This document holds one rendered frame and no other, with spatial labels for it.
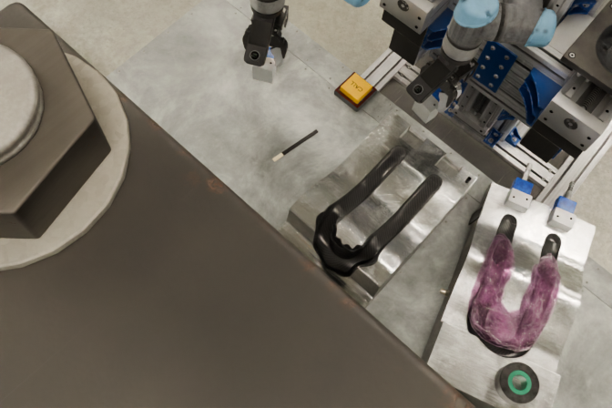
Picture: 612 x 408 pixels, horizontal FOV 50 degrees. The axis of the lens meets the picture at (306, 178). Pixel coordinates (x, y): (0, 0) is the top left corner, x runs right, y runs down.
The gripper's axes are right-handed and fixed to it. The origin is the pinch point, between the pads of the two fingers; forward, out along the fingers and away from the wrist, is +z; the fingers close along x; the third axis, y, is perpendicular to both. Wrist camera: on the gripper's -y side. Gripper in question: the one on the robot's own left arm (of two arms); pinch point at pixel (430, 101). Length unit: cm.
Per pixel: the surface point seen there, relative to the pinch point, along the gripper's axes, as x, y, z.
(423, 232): -22.5, -20.4, 6.7
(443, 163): -12.1, -3.8, 8.8
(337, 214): -8.0, -34.3, 3.6
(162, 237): -30, -75, -106
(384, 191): -9.5, -21.0, 6.7
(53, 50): -21, -75, -109
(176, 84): 48, -42, 15
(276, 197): 7.0, -39.8, 15.0
